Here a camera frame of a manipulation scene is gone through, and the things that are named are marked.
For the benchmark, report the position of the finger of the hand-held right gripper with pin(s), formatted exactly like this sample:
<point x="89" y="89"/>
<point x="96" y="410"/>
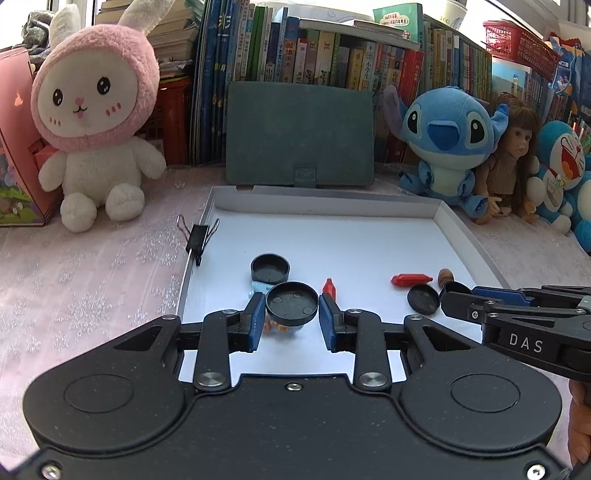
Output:
<point x="554" y="296"/>
<point x="461" y="305"/>

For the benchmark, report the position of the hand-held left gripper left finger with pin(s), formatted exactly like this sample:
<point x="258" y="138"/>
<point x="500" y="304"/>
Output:
<point x="254" y="325"/>

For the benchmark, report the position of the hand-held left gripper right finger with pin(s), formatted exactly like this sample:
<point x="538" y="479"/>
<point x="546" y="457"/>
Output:
<point x="327" y="325"/>

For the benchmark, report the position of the blue bear hair clip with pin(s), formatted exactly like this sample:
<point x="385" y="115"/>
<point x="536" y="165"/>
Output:
<point x="276" y="329"/>

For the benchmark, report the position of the brown acorn toy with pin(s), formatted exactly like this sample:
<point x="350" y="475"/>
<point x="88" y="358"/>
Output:
<point x="445" y="276"/>

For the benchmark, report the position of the red bottle-shaped toy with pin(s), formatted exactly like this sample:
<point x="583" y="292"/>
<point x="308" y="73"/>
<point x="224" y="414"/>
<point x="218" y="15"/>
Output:
<point x="411" y="280"/>
<point x="328" y="288"/>

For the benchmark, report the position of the black round cap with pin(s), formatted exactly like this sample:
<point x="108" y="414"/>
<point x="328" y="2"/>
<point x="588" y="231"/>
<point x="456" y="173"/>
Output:
<point x="270" y="268"/>
<point x="292" y="302"/>
<point x="423" y="299"/>

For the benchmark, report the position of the white shallow cardboard tray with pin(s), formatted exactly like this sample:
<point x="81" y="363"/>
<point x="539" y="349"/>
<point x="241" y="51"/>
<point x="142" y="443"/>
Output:
<point x="360" y="240"/>

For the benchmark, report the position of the person's right hand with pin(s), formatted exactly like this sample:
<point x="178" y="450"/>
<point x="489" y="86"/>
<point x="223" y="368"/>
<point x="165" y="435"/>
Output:
<point x="581" y="424"/>

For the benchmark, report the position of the black binder clip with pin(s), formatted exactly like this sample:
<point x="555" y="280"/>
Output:
<point x="197" y="237"/>

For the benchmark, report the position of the blue robot cat plush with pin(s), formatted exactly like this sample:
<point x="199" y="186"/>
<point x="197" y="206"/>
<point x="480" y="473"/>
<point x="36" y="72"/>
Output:
<point x="565" y="175"/>

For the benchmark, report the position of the brown-haired doll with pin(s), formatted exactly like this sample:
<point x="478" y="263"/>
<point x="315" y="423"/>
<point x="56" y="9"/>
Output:
<point x="512" y="157"/>

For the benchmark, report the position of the blue alien plush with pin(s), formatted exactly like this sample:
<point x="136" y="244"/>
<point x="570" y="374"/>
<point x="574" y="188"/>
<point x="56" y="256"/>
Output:
<point x="443" y="138"/>

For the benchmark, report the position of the green suede case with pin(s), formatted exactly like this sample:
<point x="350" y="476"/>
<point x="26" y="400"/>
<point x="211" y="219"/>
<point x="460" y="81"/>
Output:
<point x="300" y="129"/>

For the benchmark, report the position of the red plastic crate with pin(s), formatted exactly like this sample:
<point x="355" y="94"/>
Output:
<point x="173" y="120"/>

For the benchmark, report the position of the blue printed bag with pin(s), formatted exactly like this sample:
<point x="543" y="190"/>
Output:
<point x="570" y="74"/>

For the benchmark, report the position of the red mesh basket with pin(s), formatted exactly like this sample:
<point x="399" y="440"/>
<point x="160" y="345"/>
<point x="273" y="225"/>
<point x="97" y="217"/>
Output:
<point x="521" y="44"/>

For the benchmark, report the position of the pink hooded bunny plush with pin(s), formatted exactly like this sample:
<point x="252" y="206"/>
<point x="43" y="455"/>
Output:
<point x="97" y="124"/>

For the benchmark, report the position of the row of upright books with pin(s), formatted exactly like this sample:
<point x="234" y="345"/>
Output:
<point x="318" y="50"/>

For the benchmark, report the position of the green book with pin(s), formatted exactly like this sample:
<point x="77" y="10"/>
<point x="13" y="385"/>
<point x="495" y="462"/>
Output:
<point x="399" y="21"/>

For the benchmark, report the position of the pink printed box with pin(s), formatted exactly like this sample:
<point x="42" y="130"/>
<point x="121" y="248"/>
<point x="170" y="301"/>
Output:
<point x="18" y="152"/>

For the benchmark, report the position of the stack of flat books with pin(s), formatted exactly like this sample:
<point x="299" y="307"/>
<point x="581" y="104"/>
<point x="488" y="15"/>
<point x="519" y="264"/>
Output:
<point x="171" y="37"/>

